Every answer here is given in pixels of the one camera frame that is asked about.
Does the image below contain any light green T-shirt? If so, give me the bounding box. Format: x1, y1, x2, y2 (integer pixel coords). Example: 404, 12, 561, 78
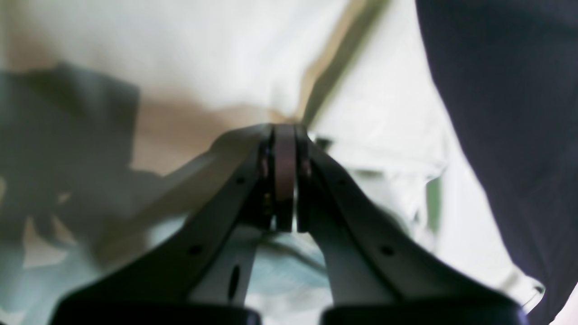
1, 0, 543, 325

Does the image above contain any black table cloth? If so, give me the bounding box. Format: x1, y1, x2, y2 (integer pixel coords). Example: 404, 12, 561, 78
415, 0, 578, 325

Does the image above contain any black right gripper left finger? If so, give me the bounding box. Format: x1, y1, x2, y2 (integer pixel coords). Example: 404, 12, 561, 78
51, 124, 297, 325

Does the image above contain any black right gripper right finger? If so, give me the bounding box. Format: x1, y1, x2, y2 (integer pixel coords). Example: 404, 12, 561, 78
295, 126, 529, 325

